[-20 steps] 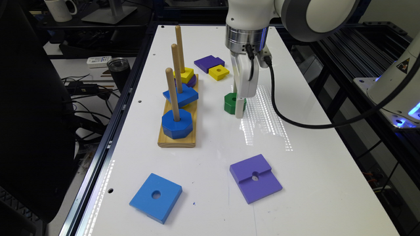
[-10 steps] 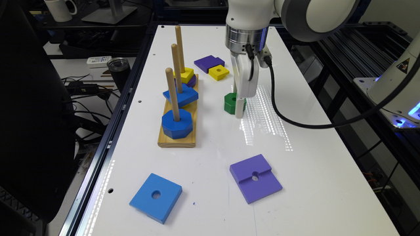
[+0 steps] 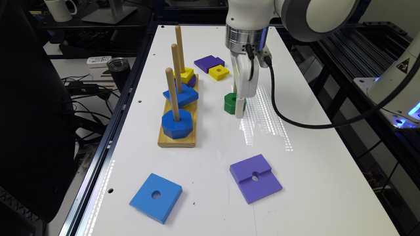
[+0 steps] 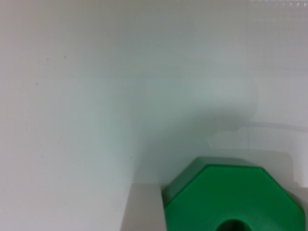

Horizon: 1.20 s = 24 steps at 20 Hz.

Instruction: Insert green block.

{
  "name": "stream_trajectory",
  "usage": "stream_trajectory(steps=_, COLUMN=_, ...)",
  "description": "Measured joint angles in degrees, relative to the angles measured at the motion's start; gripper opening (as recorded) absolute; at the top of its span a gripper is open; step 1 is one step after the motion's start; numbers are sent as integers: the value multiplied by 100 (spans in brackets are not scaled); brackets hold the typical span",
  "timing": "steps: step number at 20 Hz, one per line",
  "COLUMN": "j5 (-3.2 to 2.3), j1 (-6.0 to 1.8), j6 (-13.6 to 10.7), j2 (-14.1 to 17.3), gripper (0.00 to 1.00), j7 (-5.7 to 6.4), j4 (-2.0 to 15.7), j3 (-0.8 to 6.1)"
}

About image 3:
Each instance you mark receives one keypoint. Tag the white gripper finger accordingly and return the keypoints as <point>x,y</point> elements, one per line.
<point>234,87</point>
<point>240,107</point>

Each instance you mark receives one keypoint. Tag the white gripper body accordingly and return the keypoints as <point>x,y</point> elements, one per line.
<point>246,72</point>

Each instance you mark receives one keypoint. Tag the green octagonal block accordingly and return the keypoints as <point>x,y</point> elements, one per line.
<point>230,103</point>

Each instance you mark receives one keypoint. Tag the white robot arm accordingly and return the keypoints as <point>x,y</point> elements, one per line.
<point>395,93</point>

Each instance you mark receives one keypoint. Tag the small yellow square block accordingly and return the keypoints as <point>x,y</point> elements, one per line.
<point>218,72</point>

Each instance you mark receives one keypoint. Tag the dark purple stepped block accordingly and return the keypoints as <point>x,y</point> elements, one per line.
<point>208,62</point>

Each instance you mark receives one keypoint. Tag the purple round block on peg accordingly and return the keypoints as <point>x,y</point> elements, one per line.
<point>192,82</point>

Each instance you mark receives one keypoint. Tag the blue square block on peg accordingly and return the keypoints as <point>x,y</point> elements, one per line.
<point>187,96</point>

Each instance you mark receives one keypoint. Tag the yellow square block on peg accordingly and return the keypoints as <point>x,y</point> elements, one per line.
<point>187,75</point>

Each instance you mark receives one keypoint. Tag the blue octagonal block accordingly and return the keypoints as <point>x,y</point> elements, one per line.
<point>177,129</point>

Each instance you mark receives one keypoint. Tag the large purple square block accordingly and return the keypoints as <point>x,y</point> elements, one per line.
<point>254,178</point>

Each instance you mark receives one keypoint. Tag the large blue square block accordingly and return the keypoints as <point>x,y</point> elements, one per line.
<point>156,197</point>

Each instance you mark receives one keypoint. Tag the wooden base board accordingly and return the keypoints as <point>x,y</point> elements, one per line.
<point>187,142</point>

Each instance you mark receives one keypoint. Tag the front wooden peg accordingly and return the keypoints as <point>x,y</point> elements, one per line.
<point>173,94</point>

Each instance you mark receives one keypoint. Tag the middle wooden peg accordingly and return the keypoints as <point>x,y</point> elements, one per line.
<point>176,64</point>

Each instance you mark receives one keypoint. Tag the black tumbler cup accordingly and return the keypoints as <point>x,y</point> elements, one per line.
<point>120,70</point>

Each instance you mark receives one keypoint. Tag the monitor stand base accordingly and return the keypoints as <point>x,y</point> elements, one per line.
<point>113,15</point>

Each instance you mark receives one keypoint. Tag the white remote control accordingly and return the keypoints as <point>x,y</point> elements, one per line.
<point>98,62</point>

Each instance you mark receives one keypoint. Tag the white mug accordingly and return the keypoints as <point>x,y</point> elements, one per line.
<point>60,11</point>

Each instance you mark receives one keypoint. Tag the black office chair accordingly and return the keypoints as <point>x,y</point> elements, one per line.
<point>37,144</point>

